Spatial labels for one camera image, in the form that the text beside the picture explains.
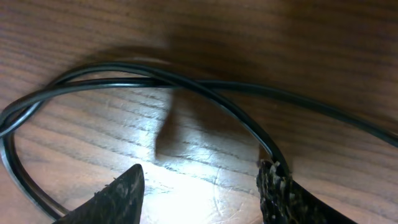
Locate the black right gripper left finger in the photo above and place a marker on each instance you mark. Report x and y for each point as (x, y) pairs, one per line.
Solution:
(120, 202)

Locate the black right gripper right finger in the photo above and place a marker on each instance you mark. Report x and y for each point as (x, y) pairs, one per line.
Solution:
(283, 201)

